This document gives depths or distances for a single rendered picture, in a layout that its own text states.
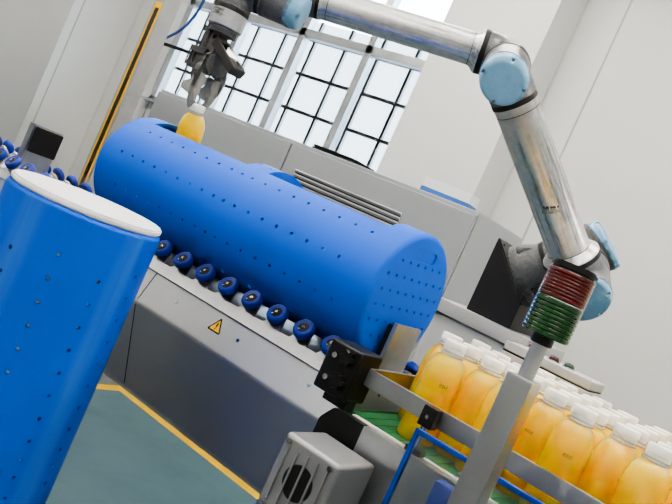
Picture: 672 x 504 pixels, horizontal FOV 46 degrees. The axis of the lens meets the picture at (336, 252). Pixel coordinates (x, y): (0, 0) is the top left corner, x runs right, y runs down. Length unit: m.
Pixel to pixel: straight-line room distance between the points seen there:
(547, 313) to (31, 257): 0.82
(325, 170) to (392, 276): 2.27
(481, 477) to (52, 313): 0.74
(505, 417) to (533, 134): 1.06
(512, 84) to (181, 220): 0.83
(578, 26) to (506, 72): 2.99
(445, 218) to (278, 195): 1.76
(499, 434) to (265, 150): 3.07
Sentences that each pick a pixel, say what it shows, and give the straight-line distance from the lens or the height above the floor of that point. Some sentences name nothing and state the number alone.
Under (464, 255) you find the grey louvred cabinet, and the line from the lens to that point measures 3.32.
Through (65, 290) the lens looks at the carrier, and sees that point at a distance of 1.38.
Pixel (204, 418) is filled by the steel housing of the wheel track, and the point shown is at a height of 0.69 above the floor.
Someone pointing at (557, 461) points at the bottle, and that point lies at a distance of 1.26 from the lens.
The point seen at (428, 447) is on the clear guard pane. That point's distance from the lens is 1.23.
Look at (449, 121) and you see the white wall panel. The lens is 4.64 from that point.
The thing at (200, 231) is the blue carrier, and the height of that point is 1.04.
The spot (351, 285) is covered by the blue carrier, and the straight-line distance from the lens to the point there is 1.47.
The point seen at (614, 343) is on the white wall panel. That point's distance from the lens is 4.34.
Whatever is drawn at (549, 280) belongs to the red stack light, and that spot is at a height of 1.23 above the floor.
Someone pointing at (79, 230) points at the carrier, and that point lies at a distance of 1.36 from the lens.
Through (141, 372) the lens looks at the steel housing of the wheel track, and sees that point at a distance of 1.86.
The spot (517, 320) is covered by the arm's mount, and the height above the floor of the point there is 1.13.
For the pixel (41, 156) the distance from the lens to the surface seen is 2.49.
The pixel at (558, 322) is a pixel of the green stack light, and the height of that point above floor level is 1.18.
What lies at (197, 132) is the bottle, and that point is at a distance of 2.03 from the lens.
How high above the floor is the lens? 1.19
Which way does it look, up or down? 2 degrees down
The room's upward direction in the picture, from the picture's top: 24 degrees clockwise
